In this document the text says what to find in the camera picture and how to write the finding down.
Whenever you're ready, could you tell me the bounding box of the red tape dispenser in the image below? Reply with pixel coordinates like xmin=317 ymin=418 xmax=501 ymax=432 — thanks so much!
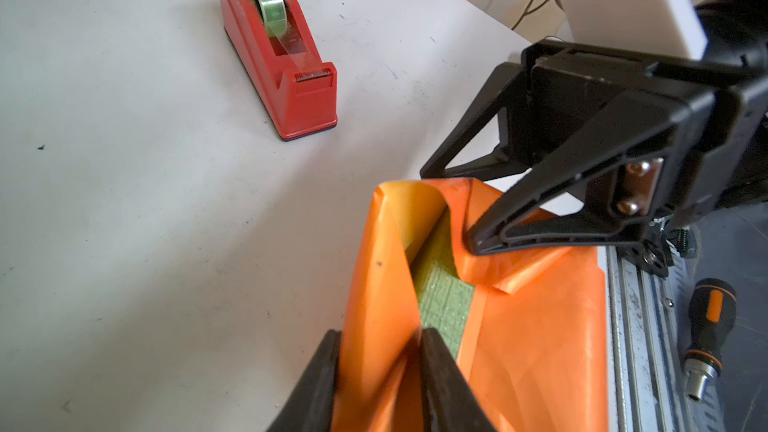
xmin=220 ymin=0 xmax=338 ymax=141

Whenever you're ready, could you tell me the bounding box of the green gift box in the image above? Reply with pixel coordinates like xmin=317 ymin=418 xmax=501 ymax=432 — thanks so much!
xmin=410 ymin=208 xmax=475 ymax=359

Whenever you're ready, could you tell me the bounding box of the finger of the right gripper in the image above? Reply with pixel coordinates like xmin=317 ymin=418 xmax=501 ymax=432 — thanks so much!
xmin=420 ymin=62 xmax=533 ymax=181
xmin=466 ymin=89 xmax=729 ymax=255

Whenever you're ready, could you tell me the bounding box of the black orange screwdriver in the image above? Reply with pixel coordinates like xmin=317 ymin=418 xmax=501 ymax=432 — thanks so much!
xmin=683 ymin=278 xmax=737 ymax=402

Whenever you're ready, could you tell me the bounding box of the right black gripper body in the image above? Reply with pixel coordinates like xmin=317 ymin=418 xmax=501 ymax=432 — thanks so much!
xmin=520 ymin=0 xmax=767 ymax=246

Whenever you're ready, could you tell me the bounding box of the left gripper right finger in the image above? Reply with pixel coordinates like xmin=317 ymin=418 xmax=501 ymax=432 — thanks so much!
xmin=420 ymin=328 xmax=496 ymax=432

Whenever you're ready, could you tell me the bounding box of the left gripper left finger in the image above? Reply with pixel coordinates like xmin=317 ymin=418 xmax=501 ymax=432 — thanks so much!
xmin=267 ymin=330 xmax=342 ymax=432

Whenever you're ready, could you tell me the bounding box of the aluminium front rail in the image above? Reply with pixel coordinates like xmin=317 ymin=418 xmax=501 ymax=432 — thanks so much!
xmin=599 ymin=219 xmax=724 ymax=431

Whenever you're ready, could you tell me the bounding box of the yellow orange wrapping paper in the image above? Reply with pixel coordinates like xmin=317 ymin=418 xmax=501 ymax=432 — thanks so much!
xmin=332 ymin=179 xmax=609 ymax=431

